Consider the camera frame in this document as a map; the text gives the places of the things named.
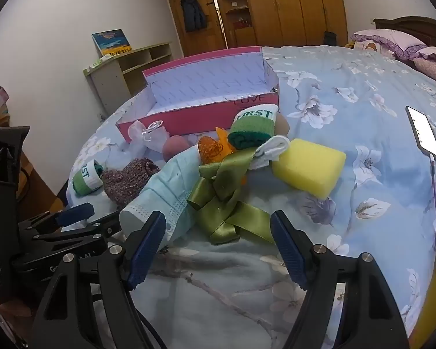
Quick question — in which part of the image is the dark wooden headboard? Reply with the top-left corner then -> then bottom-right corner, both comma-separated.
372,16 -> 436,51

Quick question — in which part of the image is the blue and yellow painting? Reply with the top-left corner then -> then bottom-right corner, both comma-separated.
92,29 -> 132,57

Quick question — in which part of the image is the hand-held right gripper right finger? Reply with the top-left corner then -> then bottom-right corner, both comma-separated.
270,210 -> 411,349

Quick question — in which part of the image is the brown makeup sponge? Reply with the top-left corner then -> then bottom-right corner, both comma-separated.
274,114 -> 290,137

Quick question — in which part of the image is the smartphone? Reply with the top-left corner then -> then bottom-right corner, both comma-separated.
406,105 -> 436,162

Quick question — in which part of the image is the purple ruffled pillow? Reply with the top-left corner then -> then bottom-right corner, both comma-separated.
351,29 -> 427,60
412,46 -> 436,88

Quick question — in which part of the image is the pink makeup sponge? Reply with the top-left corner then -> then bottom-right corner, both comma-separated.
163,135 -> 191,162

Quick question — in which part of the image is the beige shelf desk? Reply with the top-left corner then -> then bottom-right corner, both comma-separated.
83,42 -> 173,117

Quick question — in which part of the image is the wooden wardrobe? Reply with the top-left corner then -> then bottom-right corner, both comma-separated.
148,0 -> 349,49

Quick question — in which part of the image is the dark hanging jacket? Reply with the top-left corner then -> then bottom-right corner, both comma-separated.
180,0 -> 208,33

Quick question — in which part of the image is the purple knitted sock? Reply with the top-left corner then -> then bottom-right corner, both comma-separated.
101,157 -> 161,209

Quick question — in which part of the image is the pink cardboard box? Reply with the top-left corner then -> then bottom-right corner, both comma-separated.
116,45 -> 280,142

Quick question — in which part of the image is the green satin ribbon bow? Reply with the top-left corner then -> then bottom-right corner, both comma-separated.
186,146 -> 277,246

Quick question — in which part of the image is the white mesh pouch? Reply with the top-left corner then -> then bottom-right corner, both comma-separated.
128,119 -> 169,151

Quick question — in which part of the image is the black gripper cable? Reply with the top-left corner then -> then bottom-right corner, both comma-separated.
133,307 -> 168,349

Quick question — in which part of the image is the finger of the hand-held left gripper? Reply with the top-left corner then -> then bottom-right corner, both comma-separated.
33,210 -> 124,251
19,202 -> 96,235

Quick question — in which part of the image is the green and white tissue packet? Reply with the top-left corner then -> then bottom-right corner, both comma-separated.
89,56 -> 111,70

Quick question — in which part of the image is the orange mesh cloth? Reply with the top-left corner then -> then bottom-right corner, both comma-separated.
198,127 -> 248,186

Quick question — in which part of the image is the wooden door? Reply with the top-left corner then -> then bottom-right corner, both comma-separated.
167,0 -> 228,59

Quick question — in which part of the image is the cartoon print pillow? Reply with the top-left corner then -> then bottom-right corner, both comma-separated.
354,40 -> 396,59

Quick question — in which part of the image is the green and white sock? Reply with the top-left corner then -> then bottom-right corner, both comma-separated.
227,104 -> 278,150
72,160 -> 104,197

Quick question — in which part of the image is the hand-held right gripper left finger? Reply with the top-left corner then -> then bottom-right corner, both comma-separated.
31,211 -> 168,349

